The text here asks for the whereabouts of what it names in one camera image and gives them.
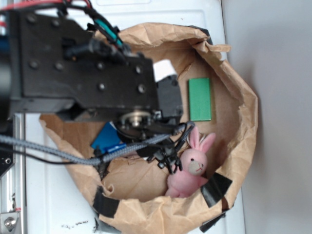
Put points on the brown paper bag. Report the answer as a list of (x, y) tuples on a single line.
[(131, 198)]

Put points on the green rectangular block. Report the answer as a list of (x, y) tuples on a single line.
[(200, 99)]

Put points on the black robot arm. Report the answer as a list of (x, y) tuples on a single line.
[(50, 65)]

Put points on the pink plush bunny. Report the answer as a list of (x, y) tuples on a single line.
[(194, 163)]

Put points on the aluminium frame rail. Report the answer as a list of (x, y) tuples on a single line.
[(13, 210)]

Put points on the blue rectangular block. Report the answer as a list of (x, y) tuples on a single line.
[(107, 140)]

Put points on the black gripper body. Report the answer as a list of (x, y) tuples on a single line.
[(150, 130)]

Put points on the white plastic bin lid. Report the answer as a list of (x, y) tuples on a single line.
[(54, 203)]

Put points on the white paper label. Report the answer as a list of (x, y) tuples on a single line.
[(163, 69)]

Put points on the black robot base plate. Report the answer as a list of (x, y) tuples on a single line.
[(7, 159)]

